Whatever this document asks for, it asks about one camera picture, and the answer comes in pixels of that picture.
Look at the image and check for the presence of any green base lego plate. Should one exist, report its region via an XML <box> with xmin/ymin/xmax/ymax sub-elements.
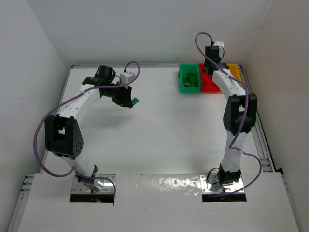
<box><xmin>131</xmin><ymin>98</ymin><xmax>140</xmax><ymax>106</ymax></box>

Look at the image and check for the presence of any green square lego brick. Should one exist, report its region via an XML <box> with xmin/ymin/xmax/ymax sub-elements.
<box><xmin>182</xmin><ymin>71</ymin><xmax>197</xmax><ymax>87</ymax></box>

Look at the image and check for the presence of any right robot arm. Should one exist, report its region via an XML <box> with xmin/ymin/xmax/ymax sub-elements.
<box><xmin>204</xmin><ymin>42</ymin><xmax>257</xmax><ymax>185</ymax></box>

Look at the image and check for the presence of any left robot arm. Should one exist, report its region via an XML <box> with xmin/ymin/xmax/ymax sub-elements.
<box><xmin>44</xmin><ymin>65</ymin><xmax>137</xmax><ymax>192</ymax></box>

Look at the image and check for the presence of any green plastic bin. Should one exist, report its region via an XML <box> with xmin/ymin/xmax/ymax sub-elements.
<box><xmin>178</xmin><ymin>63</ymin><xmax>201</xmax><ymax>94</ymax></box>

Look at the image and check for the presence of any red plastic bin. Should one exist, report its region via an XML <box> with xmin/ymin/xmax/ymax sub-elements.
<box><xmin>198</xmin><ymin>63</ymin><xmax>221</xmax><ymax>93</ymax></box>

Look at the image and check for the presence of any yellow plastic bin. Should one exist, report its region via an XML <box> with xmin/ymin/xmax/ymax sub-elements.
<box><xmin>227</xmin><ymin>63</ymin><xmax>242</xmax><ymax>81</ymax></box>

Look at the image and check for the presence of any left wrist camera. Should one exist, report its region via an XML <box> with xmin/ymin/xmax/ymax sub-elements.
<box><xmin>119</xmin><ymin>72</ymin><xmax>136</xmax><ymax>85</ymax></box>

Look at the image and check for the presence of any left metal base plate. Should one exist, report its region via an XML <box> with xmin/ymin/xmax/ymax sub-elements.
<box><xmin>71</xmin><ymin>174</ymin><xmax>116</xmax><ymax>194</ymax></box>

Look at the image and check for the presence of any metal base plate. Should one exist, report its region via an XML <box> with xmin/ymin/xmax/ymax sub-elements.
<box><xmin>71</xmin><ymin>174</ymin><xmax>116</xmax><ymax>194</ymax></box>
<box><xmin>200</xmin><ymin>174</ymin><xmax>244</xmax><ymax>195</ymax></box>

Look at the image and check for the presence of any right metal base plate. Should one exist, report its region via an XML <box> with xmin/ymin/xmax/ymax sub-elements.
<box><xmin>200</xmin><ymin>174</ymin><xmax>244</xmax><ymax>195</ymax></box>

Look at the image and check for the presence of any aluminium frame rail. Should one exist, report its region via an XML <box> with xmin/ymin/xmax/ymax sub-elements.
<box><xmin>238</xmin><ymin>63</ymin><xmax>275</xmax><ymax>173</ymax></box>

